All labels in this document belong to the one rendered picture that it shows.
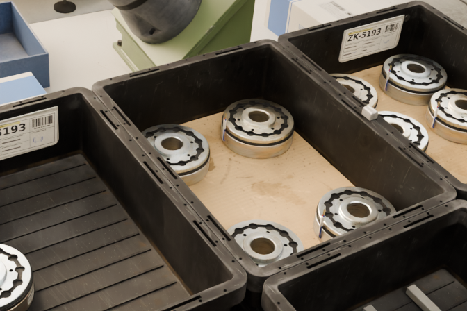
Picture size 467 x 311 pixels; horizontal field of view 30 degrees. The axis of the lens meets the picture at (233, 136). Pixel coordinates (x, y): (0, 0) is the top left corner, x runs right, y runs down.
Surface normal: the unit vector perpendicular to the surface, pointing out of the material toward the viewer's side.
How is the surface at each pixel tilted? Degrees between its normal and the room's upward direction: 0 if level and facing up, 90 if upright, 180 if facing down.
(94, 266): 0
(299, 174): 0
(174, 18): 79
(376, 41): 90
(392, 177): 90
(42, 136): 90
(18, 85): 0
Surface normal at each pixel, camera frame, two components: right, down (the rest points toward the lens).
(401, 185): -0.84, 0.26
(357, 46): 0.54, 0.55
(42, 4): 0.09, -0.80
